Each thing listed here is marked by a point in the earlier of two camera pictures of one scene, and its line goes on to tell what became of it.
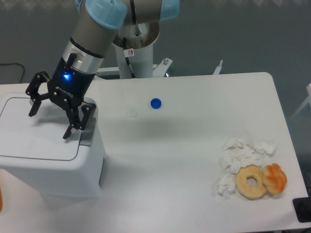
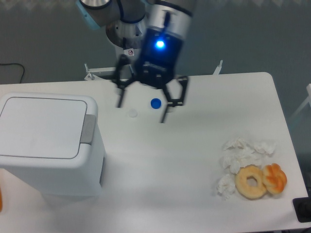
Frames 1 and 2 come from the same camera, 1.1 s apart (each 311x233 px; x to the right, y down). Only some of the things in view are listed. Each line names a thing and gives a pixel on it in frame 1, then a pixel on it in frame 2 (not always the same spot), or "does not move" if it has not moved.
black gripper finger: (74, 116) -> (172, 102)
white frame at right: (307, 101) does not move
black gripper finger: (32, 91) -> (124, 60)
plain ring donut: (250, 182) does not move
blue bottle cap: (156, 103) does not move
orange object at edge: (1, 200) does not move
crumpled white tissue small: (226, 187) does not move
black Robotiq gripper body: (68, 85) -> (158, 58)
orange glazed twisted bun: (274, 178) does not move
